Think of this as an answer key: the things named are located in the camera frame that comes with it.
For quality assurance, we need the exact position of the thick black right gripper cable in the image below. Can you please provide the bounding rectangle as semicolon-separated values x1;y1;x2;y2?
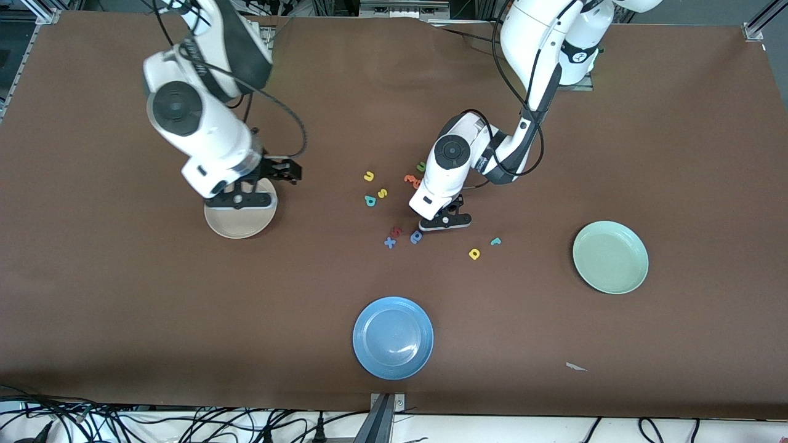
179;37;308;159

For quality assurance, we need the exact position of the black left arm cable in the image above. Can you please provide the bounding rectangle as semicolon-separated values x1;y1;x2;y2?
459;0;585;186

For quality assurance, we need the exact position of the aluminium frame corner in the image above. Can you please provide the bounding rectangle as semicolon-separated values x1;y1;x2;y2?
742;0;788;42
25;0;63;25

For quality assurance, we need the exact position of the pale green plate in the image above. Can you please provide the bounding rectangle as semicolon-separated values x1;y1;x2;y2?
572;220;649;295

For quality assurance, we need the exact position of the tangled black cable bundle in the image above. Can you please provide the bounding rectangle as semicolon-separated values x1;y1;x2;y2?
0;385;352;443

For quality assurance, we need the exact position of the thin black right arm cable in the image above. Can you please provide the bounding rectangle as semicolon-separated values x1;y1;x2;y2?
151;0;207;47

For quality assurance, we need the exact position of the beige brown plate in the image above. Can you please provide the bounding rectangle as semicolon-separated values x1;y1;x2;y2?
204;177;278;239

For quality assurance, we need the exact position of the black cable on table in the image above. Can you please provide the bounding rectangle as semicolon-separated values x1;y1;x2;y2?
440;27;502;44

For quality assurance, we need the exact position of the grey power strip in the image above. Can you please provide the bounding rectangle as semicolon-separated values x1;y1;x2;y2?
359;0;451;20

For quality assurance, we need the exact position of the aluminium profile beam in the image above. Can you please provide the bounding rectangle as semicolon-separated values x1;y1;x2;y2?
352;393;407;443

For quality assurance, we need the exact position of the blue plate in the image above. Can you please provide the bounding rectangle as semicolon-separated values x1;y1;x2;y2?
352;296;435;380

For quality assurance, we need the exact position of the brown paper table cover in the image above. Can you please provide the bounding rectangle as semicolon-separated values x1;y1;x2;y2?
0;11;788;420

